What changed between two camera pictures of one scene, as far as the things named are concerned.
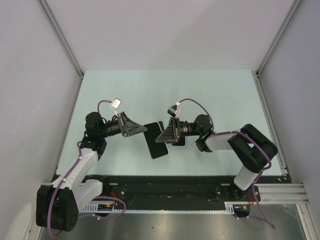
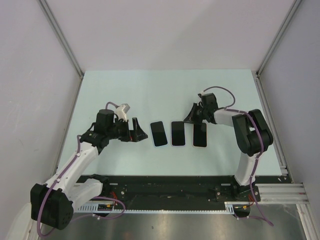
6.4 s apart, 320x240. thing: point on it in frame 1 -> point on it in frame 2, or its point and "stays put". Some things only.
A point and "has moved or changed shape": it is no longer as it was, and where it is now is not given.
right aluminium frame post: (278, 37) stays put
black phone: (157, 149) has moved or changed shape
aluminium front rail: (282, 194) stays put
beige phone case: (157, 149) has moved or changed shape
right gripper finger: (169, 135) -> (195, 115)
